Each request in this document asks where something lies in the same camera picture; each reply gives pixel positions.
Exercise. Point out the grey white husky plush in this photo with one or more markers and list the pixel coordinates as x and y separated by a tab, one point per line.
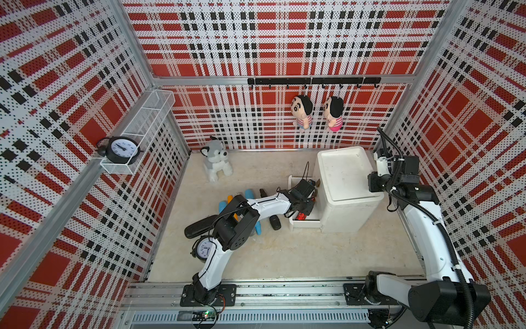
216	159

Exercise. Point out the red rhinestone microphone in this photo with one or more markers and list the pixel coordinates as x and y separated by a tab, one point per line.
301	216

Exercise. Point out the pink-dressed plush doll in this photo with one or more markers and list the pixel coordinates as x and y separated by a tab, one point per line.
332	111

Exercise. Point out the black alarm clock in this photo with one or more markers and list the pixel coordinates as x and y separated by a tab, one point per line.
202	247
119	150

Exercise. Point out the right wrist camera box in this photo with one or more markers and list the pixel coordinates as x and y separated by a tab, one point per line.
382	165

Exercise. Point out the white plastic drawer cabinet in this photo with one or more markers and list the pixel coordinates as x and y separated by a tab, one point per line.
343	198

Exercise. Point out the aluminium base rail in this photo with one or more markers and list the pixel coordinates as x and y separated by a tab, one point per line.
262	303

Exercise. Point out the black alarm clock in basket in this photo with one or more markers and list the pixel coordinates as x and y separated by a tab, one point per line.
119	150

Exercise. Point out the white bottom drawer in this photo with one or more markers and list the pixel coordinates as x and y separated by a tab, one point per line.
312	221

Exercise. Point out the white wire wall basket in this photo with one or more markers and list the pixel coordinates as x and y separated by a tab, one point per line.
143	127

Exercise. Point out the black wall hook rail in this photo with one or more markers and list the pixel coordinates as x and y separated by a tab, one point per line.
358	81

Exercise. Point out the green circuit board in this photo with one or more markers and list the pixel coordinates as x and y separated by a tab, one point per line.
197	316

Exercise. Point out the blue microphone from drawer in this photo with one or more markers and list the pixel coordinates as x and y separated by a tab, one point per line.
249	194

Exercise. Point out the black glasses case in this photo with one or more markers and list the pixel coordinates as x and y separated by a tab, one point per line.
201	227

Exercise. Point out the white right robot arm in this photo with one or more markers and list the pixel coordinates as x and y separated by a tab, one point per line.
449	294

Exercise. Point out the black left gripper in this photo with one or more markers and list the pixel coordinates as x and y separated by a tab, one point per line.
309	208

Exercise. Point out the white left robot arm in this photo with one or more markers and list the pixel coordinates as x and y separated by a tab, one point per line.
230	229

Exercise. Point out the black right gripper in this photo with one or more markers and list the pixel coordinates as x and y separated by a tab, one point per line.
372	177

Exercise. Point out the blue-shorts plush doll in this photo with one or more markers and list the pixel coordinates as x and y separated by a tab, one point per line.
301	109

